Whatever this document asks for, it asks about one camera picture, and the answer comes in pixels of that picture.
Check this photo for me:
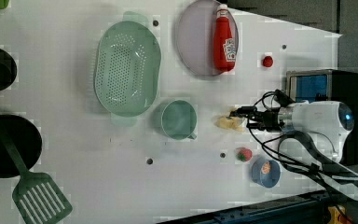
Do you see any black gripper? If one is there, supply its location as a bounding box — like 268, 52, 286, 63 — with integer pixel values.
234, 106, 282, 132

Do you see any yellow plush peeled banana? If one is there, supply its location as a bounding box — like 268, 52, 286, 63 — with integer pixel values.
215, 114, 245, 133

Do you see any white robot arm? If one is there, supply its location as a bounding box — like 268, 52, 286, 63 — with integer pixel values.
230, 101, 358, 202

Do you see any green mug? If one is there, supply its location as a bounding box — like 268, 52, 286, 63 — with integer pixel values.
159, 100, 198, 140

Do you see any red plush strawberry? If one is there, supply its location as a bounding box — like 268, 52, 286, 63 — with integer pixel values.
237, 147, 253, 162

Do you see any orange slice toy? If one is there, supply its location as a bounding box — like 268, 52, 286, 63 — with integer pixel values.
261, 161, 270, 174

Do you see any silver black toaster oven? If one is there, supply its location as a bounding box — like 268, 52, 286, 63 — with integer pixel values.
286, 69, 358, 166

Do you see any small red round toy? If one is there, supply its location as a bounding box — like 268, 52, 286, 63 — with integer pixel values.
262, 56, 273, 67

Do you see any blue bowl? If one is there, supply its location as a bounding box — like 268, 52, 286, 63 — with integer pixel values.
251, 158, 281, 189

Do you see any red plush ketchup bottle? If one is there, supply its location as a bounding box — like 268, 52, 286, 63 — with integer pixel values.
213, 4, 236, 72

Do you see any green perforated colander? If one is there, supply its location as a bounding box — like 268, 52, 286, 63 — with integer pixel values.
94, 11, 161, 127

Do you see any green slotted spatula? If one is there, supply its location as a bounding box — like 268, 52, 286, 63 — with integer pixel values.
0, 124, 73, 224

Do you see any black round pan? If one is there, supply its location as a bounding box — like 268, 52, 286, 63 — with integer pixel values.
0, 115, 42, 178

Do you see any lime green object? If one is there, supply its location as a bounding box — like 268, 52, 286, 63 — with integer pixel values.
0, 0, 10, 9

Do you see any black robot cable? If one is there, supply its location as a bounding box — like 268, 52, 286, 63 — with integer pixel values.
246, 89, 358, 224

